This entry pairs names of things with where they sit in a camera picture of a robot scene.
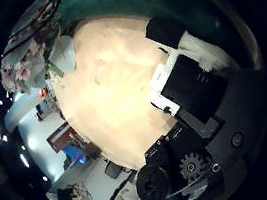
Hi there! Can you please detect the small black box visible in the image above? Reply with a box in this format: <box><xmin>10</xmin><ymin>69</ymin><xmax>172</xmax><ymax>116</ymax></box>
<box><xmin>102</xmin><ymin>159</ymin><xmax>124</xmax><ymax>181</ymax></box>

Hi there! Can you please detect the blue box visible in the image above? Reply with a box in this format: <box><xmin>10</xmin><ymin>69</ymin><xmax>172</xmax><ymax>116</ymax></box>
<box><xmin>61</xmin><ymin>140</ymin><xmax>90</xmax><ymax>168</ymax></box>

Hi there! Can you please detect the black cable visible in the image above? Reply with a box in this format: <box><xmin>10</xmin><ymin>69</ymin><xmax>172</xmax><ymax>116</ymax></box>
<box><xmin>92</xmin><ymin>169</ymin><xmax>142</xmax><ymax>200</ymax></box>

